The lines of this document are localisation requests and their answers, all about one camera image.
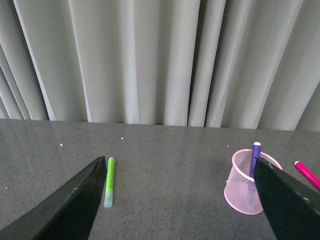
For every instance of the purple pen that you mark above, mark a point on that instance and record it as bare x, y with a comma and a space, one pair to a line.
255, 154

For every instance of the pink pen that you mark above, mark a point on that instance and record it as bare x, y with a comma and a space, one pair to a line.
308, 174

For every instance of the green pen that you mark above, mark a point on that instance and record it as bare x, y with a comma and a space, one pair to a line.
109, 185

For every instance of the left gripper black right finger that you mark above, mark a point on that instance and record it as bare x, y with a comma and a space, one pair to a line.
291, 207

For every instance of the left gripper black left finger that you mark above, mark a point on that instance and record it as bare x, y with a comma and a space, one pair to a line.
68, 213

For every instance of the grey curtain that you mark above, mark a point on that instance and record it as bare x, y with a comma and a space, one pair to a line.
247, 64

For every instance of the pink mesh cup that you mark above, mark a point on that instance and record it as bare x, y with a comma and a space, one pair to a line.
240, 191

